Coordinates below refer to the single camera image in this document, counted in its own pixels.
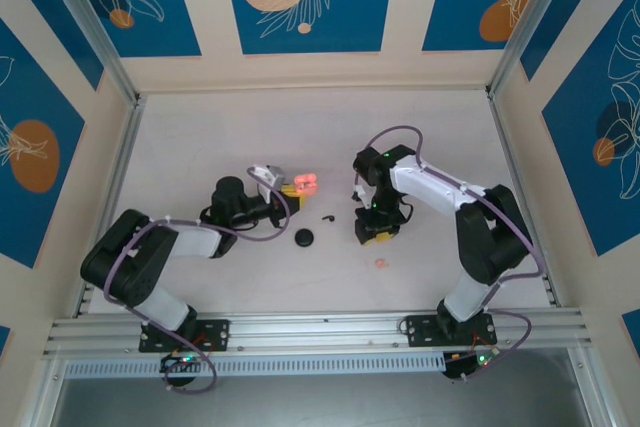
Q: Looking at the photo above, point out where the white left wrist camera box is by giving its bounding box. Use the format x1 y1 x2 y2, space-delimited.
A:
248 163 287 193

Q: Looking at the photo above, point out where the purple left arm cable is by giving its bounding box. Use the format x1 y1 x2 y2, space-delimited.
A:
102 191 294 394

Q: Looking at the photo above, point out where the pink earbud charging case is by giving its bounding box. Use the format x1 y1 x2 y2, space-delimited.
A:
293 173 320 194

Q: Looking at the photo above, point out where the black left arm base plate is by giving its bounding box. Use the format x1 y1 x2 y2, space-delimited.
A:
138 318 231 353

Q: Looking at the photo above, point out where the aluminium front frame rail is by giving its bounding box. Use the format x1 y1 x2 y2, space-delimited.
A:
43 307 596 359

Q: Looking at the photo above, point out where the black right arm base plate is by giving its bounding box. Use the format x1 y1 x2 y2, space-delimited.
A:
399 314 499 348

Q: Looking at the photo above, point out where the white slotted cable duct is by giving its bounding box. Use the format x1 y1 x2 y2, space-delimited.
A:
63 351 447 379

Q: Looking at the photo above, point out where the aluminium corner post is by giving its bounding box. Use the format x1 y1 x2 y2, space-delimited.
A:
487 0 576 98
34 0 144 106

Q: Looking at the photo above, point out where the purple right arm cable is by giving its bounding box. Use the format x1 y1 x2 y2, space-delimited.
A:
352 125 547 383

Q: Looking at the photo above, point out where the aluminium table side rail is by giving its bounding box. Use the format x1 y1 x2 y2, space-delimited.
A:
485 89 561 308
74 94 146 318

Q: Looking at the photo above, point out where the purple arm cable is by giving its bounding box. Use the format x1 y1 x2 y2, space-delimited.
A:
352 125 547 383
102 191 294 394

